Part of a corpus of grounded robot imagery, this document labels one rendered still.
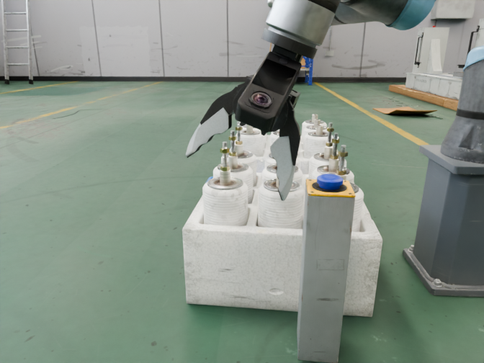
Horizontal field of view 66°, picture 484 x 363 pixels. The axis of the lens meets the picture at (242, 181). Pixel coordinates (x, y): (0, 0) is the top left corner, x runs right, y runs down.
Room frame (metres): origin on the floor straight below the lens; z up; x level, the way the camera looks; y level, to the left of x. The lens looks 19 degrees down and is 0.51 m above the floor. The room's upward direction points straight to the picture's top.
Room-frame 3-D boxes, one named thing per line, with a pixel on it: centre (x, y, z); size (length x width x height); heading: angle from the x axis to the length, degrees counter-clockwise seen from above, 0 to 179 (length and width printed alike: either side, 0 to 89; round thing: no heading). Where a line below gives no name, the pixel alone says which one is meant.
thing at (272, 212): (0.73, -0.08, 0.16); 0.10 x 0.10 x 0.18
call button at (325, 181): (0.55, -0.14, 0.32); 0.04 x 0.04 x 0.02
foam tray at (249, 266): (0.85, -0.10, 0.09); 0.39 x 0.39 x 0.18; 83
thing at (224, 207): (0.75, 0.04, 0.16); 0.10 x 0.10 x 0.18
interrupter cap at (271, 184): (0.73, -0.08, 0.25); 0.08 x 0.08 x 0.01
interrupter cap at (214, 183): (0.75, 0.04, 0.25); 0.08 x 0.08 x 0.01
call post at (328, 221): (0.55, -0.14, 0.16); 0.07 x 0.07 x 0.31; 83
